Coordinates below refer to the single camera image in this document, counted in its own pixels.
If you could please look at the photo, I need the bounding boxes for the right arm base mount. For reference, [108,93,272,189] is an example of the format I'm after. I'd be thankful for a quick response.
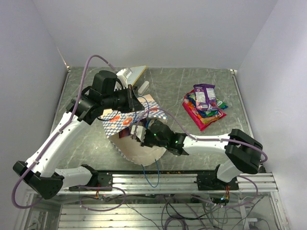
[195,173,239,191]

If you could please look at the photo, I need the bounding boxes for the blue checkered paper bag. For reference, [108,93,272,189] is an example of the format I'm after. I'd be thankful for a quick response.
[101,94,167,166]

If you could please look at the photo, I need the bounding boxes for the pink snack bag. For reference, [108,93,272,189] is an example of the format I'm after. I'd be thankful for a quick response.
[182,92,227,131]

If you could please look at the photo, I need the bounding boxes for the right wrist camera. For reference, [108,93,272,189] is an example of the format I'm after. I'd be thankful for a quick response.
[131,125,146,142]

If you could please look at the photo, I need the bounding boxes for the blue snack bag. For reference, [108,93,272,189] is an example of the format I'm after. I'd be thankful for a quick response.
[187,92,218,117]

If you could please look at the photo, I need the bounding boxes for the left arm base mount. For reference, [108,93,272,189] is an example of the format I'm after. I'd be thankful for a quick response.
[69,172,113,191]

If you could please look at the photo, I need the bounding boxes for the purple snack pack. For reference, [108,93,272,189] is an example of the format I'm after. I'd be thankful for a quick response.
[118,118,147,138]
[193,83,218,111]

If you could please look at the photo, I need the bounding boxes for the loose cables under table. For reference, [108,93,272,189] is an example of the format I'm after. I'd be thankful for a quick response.
[79,189,264,230]

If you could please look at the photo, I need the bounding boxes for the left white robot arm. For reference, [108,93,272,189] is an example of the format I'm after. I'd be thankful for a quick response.
[13,70,144,199]

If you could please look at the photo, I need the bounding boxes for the white marker eraser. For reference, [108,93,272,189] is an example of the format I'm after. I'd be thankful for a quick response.
[138,81,149,95]

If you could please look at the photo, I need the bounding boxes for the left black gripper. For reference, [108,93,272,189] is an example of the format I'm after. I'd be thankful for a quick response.
[102,84,145,113]

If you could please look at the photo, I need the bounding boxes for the aluminium frame rail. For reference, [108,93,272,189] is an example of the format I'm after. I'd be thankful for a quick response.
[56,171,278,196]

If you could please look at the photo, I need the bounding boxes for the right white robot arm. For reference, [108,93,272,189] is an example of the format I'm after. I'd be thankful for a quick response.
[131,120,263,190]

